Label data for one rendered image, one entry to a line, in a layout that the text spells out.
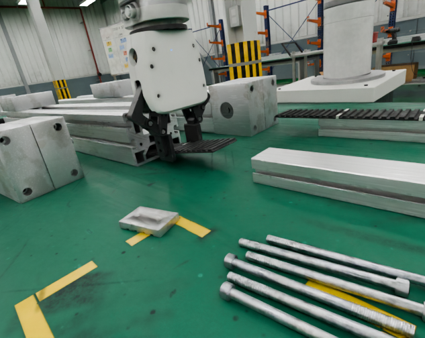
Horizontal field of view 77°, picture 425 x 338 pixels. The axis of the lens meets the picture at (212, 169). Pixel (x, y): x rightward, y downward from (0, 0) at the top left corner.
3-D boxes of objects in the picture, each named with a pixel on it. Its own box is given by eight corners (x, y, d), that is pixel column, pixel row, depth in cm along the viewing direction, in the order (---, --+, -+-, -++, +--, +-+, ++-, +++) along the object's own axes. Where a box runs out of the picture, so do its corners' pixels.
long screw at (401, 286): (408, 289, 15) (410, 275, 15) (408, 302, 15) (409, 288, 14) (244, 243, 21) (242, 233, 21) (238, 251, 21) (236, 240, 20)
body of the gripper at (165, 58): (140, 14, 29) (162, 117, 33) (204, 15, 36) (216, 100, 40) (107, 28, 34) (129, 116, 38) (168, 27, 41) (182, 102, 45)
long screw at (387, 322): (223, 269, 19) (222, 258, 18) (231, 260, 20) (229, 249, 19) (411, 348, 13) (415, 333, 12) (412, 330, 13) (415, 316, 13)
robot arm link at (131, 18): (141, -10, 28) (148, 23, 29) (199, -5, 34) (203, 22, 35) (103, 10, 34) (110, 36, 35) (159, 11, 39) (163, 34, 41)
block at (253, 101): (284, 120, 57) (282, 73, 54) (251, 137, 49) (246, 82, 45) (249, 119, 63) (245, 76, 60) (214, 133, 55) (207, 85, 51)
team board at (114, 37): (116, 118, 645) (90, 28, 574) (129, 114, 686) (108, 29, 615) (168, 115, 579) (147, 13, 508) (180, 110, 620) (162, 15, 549)
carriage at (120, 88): (155, 98, 81) (150, 75, 78) (123, 106, 73) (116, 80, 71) (127, 100, 91) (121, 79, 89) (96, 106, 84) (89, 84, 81)
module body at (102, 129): (182, 147, 49) (173, 100, 46) (135, 167, 42) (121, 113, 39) (41, 127, 102) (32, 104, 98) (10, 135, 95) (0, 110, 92)
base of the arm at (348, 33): (319, 77, 89) (319, 14, 82) (388, 71, 78) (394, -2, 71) (302, 87, 75) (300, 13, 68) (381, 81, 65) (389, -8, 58)
